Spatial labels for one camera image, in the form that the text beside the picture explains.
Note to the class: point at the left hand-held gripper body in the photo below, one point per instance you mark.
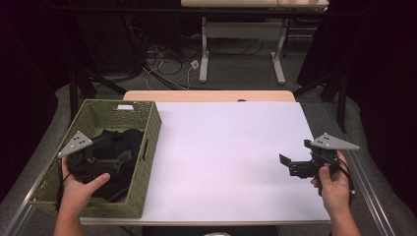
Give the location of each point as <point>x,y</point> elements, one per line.
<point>74,144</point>

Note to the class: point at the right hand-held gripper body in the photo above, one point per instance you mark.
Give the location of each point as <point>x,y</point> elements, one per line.
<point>327,154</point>

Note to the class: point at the black cloth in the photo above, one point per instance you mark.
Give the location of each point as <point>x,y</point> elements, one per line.
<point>131,141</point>

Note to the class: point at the green woven basket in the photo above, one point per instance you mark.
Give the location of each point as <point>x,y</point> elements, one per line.
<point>98,113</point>

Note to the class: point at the person's right hand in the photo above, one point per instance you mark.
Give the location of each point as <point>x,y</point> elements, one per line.
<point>334,190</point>

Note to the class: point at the person's left hand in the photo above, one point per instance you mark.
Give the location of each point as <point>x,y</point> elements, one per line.
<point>77,191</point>

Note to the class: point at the black tripod stand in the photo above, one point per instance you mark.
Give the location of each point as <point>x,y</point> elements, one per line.
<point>342,105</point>
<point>73,95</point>

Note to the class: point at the white table cover sheet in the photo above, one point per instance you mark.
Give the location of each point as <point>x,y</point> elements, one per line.
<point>216,157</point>

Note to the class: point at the black curtain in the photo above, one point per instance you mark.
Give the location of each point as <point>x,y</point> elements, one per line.
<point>383,82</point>
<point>23,82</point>

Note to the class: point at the light wooden table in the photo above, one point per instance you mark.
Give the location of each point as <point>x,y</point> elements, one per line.
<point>203,95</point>

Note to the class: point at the white power plug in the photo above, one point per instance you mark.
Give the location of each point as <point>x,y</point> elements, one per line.
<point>194,64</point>

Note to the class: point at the white desk with metal legs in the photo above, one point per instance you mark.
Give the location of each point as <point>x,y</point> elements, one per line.
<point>242,31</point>

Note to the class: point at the black horizontal metal bar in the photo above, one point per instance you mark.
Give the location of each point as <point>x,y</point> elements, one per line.
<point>164,11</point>

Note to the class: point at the aluminium rail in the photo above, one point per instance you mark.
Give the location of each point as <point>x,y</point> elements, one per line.
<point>373,200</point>
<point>19,218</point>

